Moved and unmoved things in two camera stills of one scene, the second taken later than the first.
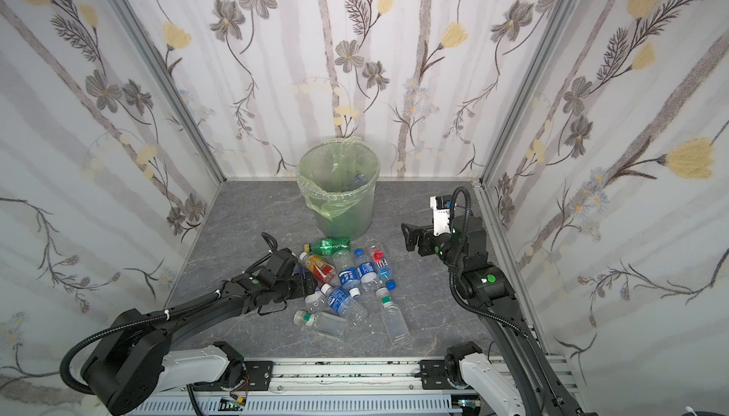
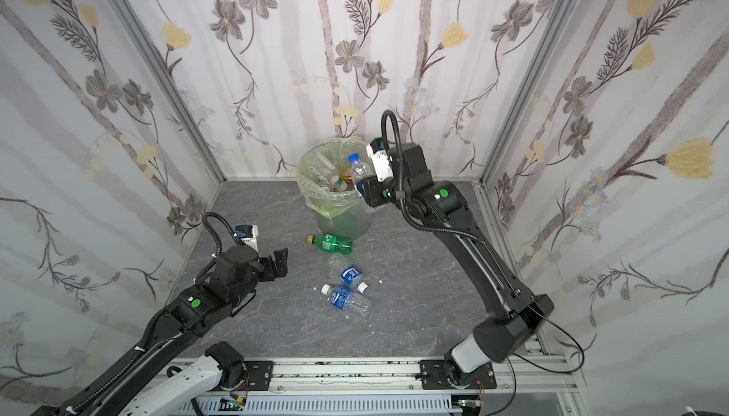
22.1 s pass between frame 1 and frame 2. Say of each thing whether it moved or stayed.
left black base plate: stayed
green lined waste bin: stayed
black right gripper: moved
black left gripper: moved
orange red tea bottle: moved
